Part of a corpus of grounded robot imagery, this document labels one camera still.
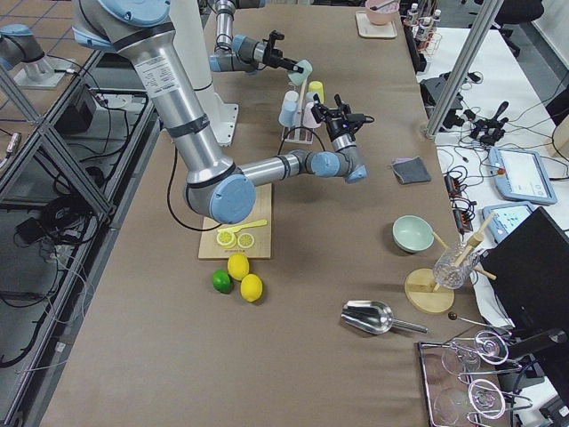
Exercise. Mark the clear crystal glass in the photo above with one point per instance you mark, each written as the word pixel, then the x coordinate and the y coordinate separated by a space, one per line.
pixel 450 274

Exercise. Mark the yellow plastic cup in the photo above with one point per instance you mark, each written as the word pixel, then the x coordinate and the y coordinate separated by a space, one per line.
pixel 318 88

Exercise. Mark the pink bowl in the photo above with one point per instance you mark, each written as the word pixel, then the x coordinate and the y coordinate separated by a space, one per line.
pixel 381 12

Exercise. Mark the wooden cup tree stand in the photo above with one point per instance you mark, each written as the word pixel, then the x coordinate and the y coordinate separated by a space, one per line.
pixel 425 294

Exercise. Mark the black monitor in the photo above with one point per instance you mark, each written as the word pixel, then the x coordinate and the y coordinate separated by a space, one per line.
pixel 531 269

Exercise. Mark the blue teach pendant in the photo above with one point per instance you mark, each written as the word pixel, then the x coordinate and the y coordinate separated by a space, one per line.
pixel 520 175
pixel 506 217

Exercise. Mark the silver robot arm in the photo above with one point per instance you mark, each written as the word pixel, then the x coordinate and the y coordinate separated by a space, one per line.
pixel 243 53
pixel 143 33

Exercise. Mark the bamboo cutting board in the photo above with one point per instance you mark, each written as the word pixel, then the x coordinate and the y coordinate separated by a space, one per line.
pixel 251 236

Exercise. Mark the grey folded cloth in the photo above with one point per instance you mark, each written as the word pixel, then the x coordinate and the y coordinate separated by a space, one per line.
pixel 410 170

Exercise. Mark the white plastic cup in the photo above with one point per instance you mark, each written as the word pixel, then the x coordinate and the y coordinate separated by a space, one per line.
pixel 291 96

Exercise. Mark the wire glass rack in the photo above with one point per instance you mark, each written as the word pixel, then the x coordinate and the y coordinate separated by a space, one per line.
pixel 460 383

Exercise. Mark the aluminium frame post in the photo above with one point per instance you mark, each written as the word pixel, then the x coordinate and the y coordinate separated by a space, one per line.
pixel 468 53

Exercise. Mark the beige tray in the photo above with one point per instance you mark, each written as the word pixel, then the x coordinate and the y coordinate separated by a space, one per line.
pixel 366 29

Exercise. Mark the blue plastic cup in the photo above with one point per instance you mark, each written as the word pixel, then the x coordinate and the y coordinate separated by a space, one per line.
pixel 287 115

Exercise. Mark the steel scoop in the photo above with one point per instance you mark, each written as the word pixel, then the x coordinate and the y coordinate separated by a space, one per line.
pixel 376 317

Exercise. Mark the green lime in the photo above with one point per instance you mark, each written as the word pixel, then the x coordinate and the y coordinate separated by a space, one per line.
pixel 221 281

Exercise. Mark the white wire cup holder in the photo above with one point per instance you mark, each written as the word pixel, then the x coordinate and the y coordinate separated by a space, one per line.
pixel 298 134

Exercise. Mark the green ceramic bowl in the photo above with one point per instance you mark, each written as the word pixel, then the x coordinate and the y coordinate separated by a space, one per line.
pixel 412 234

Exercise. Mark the pink plastic cup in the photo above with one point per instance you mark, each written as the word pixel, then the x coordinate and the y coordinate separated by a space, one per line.
pixel 308 118

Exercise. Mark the yellow lemon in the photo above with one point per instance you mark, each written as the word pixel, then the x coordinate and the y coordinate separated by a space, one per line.
pixel 251 288
pixel 238 266

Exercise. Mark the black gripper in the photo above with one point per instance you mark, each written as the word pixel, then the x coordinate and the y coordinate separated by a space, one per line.
pixel 334 127
pixel 275 56

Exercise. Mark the bottle carrier rack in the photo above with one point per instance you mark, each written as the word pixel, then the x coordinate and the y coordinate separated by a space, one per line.
pixel 421 20

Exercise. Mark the green plastic cup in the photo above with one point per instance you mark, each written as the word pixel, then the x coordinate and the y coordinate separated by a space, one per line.
pixel 303 72

